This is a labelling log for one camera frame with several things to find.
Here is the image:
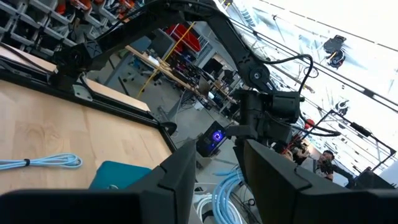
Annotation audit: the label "person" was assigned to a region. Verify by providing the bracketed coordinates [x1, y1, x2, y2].
[312, 149, 355, 189]

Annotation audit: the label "red storage bins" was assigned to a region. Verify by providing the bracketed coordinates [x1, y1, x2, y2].
[164, 24, 202, 54]

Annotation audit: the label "teal plastic bin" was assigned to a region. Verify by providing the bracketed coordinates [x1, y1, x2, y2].
[89, 160, 153, 190]

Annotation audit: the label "shelf with storage bins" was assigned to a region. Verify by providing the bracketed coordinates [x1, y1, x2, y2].
[0, 0, 139, 62]

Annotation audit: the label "white braided cable coil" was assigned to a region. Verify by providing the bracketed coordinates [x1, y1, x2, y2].
[194, 193, 218, 224]

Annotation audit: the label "black computer tower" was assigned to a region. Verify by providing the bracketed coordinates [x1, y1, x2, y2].
[195, 120, 228, 158]

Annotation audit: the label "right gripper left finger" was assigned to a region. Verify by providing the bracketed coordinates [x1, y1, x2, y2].
[126, 139, 198, 224]

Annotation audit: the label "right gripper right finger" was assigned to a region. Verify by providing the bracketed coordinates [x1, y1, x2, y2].
[233, 138, 356, 224]

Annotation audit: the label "thick light blue ethernet cable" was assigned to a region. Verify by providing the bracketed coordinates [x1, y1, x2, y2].
[211, 167, 247, 224]

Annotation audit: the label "black background rig frame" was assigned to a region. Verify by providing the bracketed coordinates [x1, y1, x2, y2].
[306, 108, 397, 175]

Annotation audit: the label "wooden workbench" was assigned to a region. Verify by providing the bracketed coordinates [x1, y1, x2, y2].
[124, 45, 239, 105]

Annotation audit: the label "black aluminium table frame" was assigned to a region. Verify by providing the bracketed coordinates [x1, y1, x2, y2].
[0, 42, 178, 154]

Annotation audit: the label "yellow extension cord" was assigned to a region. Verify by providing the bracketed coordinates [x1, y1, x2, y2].
[136, 21, 197, 100]

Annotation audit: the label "thin light blue cable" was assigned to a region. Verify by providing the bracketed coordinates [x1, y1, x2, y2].
[0, 152, 83, 171]

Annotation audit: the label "black ceiling cable reel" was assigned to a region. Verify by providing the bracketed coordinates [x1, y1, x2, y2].
[322, 34, 348, 70]

